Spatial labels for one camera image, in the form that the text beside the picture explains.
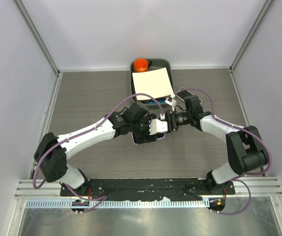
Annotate phone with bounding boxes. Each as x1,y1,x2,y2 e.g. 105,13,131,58
175,88,194,102
132,133,165,145

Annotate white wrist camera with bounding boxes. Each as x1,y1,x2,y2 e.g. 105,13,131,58
149,119,168,135
165,94,177,112

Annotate right aluminium frame post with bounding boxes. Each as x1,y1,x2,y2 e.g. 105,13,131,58
229,0,275,73

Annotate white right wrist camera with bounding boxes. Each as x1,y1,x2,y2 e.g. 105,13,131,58
165,94,177,112

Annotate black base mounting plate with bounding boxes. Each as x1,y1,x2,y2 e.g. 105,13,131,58
74,178,235,202

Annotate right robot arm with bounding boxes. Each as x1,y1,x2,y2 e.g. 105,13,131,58
164,95,270,194

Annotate aluminium frame post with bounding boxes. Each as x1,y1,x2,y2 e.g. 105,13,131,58
229,0,275,73
13,0,60,76

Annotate blue dotted plate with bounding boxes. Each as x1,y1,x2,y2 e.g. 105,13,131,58
142,99,166,106

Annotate white square plate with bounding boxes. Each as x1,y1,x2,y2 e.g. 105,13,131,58
132,67,173,99

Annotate phone in cream case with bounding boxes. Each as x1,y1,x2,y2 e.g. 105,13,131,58
175,88,194,102

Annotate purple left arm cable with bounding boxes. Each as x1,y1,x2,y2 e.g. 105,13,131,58
32,92,166,190

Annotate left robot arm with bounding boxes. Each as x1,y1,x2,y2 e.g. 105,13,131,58
34,102,152,196

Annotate slotted cable duct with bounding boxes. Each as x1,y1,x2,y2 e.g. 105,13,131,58
25,198,209,209

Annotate aluminium front rail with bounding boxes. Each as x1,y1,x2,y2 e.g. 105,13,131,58
14,176,282,199

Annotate orange mug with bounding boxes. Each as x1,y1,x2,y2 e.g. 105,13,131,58
133,58,152,73

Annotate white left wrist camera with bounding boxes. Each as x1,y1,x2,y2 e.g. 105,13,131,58
149,119,168,135

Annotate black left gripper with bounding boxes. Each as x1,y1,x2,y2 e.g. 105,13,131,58
131,115,157,144

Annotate left aluminium frame post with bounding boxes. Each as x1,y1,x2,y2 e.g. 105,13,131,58
13,0,60,76

